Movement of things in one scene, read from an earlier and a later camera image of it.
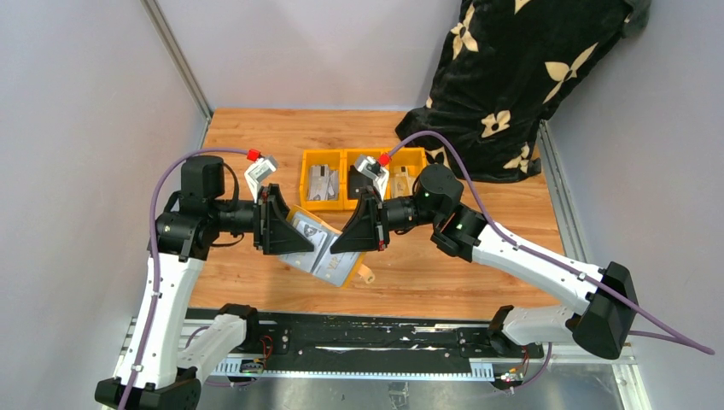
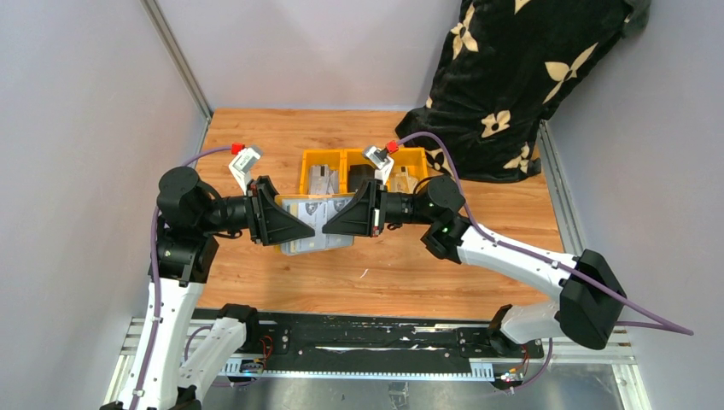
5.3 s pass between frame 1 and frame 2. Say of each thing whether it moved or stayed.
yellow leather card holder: moved
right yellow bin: stayed
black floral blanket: stayed
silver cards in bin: stayed
